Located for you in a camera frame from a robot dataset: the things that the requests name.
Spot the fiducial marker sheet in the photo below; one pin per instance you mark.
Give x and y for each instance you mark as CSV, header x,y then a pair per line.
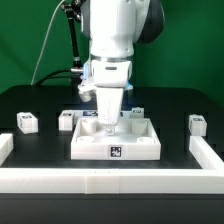
x,y
94,113

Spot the white U-shaped obstacle fence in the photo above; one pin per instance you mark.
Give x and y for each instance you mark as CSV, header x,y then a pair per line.
x,y
207,179

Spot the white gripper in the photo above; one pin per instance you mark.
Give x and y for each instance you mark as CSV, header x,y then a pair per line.
x,y
110,77

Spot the white square tabletop part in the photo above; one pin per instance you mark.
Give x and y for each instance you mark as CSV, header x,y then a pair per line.
x,y
133,139

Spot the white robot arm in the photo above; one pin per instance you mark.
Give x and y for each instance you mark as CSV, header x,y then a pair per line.
x,y
113,27

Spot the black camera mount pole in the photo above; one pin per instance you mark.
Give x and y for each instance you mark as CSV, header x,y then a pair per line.
x,y
72,9

